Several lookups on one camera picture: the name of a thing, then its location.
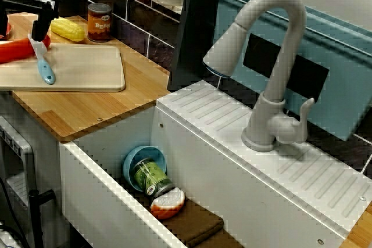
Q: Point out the red toy sausage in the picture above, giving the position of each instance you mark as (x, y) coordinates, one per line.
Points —
(14, 52)

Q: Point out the yellow toy corn cob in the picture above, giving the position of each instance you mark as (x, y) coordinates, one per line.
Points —
(68, 30)

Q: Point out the black upright post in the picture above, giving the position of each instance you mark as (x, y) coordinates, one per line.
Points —
(197, 41)

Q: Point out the green labelled can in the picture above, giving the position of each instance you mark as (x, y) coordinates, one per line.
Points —
(151, 176)

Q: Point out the brown folded cloth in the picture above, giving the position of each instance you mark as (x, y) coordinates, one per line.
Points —
(197, 224)

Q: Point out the wooden stove countertop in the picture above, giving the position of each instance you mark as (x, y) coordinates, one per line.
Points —
(361, 230)

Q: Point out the white toy sink unit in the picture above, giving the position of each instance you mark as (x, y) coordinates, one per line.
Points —
(232, 178)

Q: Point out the grey toy faucet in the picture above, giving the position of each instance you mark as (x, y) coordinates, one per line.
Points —
(279, 85)

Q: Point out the red plate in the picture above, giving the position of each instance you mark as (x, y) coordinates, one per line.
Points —
(8, 30)

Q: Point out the orange bean can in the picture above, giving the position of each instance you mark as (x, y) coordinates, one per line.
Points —
(99, 24)

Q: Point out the teal plastic bin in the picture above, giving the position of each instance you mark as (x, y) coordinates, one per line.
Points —
(334, 44)

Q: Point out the grey toy appliance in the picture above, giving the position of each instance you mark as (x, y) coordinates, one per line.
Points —
(17, 149)

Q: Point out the blue bowl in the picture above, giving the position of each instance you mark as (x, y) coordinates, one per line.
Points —
(130, 163)

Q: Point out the light wooden cutting board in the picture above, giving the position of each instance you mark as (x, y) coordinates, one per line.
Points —
(87, 68)

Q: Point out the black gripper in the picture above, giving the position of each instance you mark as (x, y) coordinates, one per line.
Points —
(48, 10)

